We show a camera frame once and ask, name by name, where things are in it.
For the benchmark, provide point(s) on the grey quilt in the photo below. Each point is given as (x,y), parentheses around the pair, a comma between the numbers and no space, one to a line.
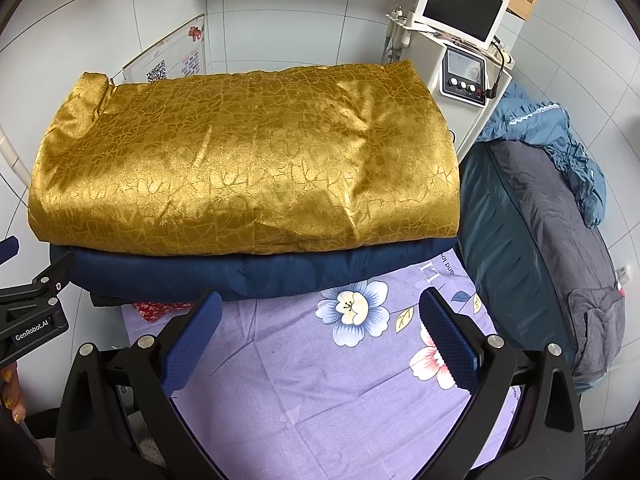
(540,210)

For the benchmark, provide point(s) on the white wall socket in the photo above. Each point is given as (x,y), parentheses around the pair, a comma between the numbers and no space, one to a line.
(625,275)

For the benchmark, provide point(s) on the person's left hand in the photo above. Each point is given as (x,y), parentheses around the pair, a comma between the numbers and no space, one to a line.
(11,392)

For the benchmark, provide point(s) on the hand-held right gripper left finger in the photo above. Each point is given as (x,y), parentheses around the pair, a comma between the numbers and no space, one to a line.
(192,340)

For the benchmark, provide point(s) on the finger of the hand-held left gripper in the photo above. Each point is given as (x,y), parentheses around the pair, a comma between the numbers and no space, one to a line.
(9,250)
(55,275)

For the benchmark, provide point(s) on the white beauty machine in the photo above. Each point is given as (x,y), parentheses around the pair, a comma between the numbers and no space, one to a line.
(460,115)

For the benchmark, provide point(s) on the purple floral bed sheet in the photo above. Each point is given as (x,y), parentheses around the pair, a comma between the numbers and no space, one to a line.
(300,385)

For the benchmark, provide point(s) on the folded black garment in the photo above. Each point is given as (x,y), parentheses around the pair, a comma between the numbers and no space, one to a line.
(107,301)

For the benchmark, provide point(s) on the wall calendar poster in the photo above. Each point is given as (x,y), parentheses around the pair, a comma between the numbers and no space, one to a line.
(170,55)

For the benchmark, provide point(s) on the folded navy blue garment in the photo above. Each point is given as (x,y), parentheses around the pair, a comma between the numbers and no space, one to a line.
(250,272)

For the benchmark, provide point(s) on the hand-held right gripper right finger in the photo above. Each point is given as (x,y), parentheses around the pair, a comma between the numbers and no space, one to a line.
(447,345)

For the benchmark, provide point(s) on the red patterned cloth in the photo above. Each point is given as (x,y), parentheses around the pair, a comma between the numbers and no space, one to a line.
(155,310)

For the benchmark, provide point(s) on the white pipe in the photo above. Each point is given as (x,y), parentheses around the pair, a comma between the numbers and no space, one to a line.
(12,160)

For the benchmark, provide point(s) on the white framed monitor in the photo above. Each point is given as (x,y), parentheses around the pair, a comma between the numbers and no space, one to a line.
(460,0)

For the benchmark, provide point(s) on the gold crackle-pattern jacket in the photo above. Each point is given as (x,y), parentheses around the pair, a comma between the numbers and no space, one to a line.
(240,160)

